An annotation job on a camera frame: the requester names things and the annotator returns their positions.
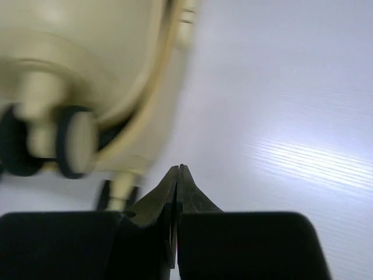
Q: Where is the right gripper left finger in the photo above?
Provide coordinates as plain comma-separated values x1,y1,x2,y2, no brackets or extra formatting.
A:
1,166,178,279

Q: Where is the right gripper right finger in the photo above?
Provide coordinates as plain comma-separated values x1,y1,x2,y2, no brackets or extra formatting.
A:
176,165,332,279

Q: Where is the yellow hard-shell suitcase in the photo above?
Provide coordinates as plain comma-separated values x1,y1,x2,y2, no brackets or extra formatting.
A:
1,1,199,211

